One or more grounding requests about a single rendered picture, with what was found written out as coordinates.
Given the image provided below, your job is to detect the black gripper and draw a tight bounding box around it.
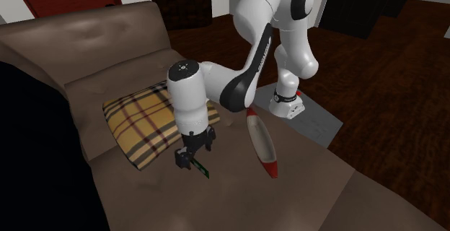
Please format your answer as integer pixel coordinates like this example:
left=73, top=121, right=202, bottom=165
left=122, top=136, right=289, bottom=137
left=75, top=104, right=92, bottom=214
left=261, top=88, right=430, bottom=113
left=175, top=126, right=217, bottom=170

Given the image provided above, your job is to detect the green pen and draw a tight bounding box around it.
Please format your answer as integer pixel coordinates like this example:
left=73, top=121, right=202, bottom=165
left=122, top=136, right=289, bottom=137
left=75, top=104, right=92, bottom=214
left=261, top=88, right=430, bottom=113
left=190, top=157, right=211, bottom=180

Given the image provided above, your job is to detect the brown leather sofa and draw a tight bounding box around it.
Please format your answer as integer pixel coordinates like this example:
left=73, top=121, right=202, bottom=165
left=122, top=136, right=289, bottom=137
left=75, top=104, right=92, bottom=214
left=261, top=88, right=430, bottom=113
left=0, top=0, right=450, bottom=231

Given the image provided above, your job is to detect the yellow plaid pillow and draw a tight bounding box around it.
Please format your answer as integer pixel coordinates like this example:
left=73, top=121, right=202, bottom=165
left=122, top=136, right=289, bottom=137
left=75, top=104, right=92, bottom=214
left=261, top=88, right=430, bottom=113
left=102, top=80, right=221, bottom=172

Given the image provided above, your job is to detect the red and white toy canoe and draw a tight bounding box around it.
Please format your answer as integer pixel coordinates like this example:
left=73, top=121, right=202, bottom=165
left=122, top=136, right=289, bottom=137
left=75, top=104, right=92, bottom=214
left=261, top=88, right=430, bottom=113
left=245, top=106, right=279, bottom=180

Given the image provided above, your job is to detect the grey robot stand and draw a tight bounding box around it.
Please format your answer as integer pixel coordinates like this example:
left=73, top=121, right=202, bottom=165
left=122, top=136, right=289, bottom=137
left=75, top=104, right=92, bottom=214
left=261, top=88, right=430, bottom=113
left=253, top=83, right=344, bottom=149

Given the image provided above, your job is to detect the dark brown wicker cabinet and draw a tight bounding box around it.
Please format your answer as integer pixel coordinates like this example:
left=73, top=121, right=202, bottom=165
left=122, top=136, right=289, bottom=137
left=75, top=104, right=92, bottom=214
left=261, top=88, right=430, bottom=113
left=146, top=0, right=213, bottom=32

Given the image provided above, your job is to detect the black cabinet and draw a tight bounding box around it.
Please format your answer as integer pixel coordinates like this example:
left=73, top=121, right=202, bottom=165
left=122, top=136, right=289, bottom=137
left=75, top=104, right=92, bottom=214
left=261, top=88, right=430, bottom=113
left=317, top=0, right=422, bottom=40

